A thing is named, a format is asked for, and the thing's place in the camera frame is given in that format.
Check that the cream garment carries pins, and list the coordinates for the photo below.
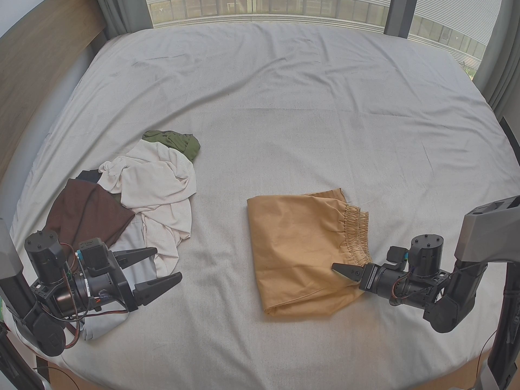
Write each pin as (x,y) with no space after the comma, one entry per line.
(154,193)

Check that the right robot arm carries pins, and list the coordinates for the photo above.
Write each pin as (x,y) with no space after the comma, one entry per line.
(487,234)

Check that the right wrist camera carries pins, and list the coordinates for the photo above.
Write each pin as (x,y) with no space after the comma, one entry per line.
(396,254)

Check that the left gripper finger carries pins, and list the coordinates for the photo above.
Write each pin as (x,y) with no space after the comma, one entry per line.
(150,291)
(128,258)

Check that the olive green garment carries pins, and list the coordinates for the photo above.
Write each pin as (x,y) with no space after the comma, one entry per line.
(174,140)

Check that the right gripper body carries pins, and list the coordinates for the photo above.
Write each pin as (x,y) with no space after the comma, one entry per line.
(386,282)

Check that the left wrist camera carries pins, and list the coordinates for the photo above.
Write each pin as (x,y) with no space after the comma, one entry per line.
(95,254)

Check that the bed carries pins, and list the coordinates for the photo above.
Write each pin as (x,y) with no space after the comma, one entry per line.
(304,96)

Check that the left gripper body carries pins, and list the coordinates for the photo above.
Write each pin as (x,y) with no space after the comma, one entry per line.
(109,291)

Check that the dark brown garment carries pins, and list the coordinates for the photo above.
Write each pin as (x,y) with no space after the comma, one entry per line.
(89,213)

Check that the tan shorts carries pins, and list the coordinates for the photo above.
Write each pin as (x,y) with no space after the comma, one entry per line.
(292,250)

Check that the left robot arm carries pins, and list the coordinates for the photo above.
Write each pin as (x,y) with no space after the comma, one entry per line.
(40,250)

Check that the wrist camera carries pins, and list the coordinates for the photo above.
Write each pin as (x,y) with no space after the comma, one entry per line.
(396,254)
(95,254)

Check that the grey-green curtain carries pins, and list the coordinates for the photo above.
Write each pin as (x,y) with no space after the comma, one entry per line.
(501,55)
(118,2)

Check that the black garment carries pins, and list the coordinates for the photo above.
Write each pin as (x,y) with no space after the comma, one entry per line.
(89,176)

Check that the pale grey garment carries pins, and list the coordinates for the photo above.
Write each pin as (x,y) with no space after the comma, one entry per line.
(134,240)

